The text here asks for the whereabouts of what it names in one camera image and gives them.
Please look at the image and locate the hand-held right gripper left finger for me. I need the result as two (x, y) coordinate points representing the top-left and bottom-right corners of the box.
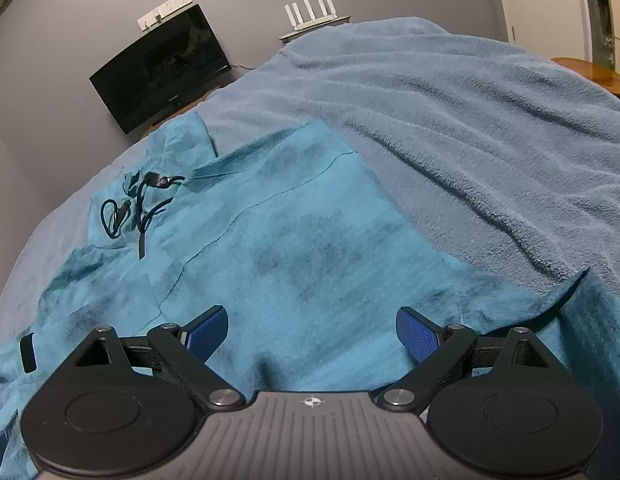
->
(42, 304), (247, 413)

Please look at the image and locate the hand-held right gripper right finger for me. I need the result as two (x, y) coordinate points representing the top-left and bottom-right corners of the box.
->
(376, 305), (577, 412)

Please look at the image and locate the teal hoodie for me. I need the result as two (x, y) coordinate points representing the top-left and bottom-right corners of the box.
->
(0, 111), (620, 480)

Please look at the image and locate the blue-grey fleece blanket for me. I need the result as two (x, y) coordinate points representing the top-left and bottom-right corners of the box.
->
(0, 16), (620, 346)

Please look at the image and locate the black monitor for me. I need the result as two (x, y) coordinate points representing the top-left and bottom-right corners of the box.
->
(89, 3), (232, 135)

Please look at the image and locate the wooden table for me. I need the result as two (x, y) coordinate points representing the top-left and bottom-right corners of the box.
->
(551, 57), (620, 107)

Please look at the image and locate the white power strip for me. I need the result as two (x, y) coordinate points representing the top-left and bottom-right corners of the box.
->
(137, 0), (192, 31)

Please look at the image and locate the white router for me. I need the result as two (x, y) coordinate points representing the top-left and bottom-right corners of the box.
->
(284, 0), (351, 32)

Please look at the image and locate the white door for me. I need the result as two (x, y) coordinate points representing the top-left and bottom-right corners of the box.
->
(490, 0), (598, 61)

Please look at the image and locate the metal frame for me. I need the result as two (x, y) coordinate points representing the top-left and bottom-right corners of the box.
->
(580, 0), (617, 67)

